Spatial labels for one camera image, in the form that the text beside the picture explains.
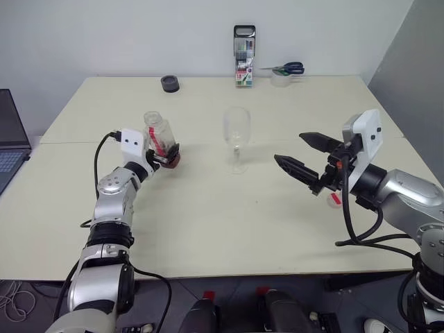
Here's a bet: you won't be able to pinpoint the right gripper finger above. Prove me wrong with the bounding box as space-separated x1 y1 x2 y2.
299 131 343 154
273 154 320 191

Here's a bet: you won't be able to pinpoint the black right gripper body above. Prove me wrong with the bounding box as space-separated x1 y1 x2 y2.
309 141 359 196

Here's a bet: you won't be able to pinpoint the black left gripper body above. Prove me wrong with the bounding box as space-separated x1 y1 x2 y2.
145 149 168 171

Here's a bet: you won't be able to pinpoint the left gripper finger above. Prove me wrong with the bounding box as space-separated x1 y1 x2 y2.
155 142 182 164
148 139 169 157

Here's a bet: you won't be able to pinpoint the clear bottle with brown drink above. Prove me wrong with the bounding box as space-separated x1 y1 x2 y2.
143 110 182 171

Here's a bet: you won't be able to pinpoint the clear wine glass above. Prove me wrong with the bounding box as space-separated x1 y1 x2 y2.
223 106 251 176

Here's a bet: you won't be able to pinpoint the black round cap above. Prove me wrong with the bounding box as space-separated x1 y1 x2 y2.
160 75 181 94

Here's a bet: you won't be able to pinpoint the clear adhesive tape roll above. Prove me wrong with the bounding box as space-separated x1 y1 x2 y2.
271 69 293 88

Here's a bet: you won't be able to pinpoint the marker pen set box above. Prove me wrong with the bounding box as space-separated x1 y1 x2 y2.
232 24 257 89

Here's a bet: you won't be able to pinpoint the grey partition panel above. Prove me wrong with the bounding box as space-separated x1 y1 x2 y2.
367 0 444 139

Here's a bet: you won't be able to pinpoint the dark rounded shape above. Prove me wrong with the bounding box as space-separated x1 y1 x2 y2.
262 289 307 333
180 297 222 333

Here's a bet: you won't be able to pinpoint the dark grey laptop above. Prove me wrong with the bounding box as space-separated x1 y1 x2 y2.
0 87 33 196

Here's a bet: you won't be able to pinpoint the black box with white knob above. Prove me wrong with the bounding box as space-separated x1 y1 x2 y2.
308 310 339 333
119 321 155 333

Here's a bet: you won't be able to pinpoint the white rounded object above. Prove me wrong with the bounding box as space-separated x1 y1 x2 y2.
363 318 385 333

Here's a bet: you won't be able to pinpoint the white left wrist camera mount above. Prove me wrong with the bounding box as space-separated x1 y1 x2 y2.
120 127 156 180

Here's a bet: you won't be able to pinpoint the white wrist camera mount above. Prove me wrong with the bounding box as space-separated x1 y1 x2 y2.
120 127 156 180
341 108 384 190

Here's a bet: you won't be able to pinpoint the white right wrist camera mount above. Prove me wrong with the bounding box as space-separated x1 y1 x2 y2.
341 108 384 190

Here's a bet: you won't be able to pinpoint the blue handled scissors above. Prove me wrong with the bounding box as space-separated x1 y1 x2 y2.
257 61 306 76

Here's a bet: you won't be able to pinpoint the white cable on floor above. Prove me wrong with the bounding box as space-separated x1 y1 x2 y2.
0 279 36 322

